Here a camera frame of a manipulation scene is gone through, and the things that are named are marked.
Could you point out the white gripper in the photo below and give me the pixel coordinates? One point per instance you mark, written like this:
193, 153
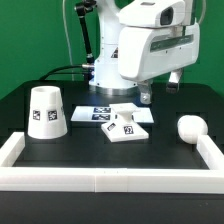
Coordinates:
145, 53

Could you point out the white lamp bulb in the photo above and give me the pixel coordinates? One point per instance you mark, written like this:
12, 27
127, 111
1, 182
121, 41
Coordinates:
190, 127

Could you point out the white lamp base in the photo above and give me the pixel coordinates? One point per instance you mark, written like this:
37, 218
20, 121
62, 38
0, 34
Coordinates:
124, 128

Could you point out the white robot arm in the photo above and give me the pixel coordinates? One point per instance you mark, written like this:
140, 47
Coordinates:
106, 78

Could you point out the white lamp shade cone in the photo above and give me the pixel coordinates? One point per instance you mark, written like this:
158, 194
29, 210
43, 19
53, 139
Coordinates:
46, 115

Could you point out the white marker tag plate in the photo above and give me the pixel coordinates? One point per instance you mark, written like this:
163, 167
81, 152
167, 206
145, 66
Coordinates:
105, 114

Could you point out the white U-shaped fence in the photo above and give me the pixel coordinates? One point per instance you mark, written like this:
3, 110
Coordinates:
209, 181

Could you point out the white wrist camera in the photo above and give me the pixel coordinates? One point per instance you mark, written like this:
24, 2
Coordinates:
153, 13

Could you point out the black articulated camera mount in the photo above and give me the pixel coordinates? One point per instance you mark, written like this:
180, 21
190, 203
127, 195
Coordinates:
82, 8

